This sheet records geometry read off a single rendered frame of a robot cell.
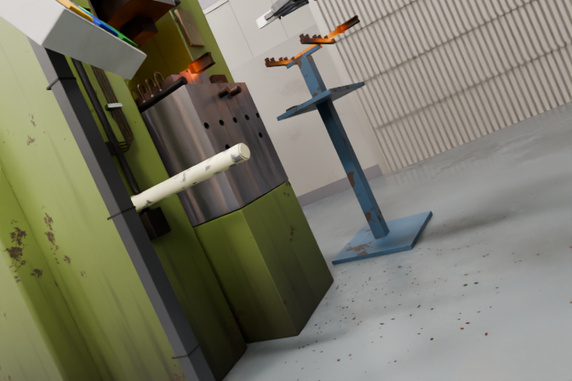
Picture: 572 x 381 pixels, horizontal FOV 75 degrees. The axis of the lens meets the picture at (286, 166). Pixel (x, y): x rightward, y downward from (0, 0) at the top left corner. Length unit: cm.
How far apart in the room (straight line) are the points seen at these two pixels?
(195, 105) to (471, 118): 288
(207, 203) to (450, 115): 279
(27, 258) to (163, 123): 63
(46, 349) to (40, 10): 109
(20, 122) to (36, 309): 61
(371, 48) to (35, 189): 299
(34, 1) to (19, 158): 76
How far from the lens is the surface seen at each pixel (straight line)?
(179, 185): 105
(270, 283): 130
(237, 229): 127
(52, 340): 154
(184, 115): 129
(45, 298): 154
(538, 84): 388
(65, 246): 143
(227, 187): 124
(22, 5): 84
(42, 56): 100
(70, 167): 127
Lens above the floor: 57
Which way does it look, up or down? 2 degrees down
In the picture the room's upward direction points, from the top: 24 degrees counter-clockwise
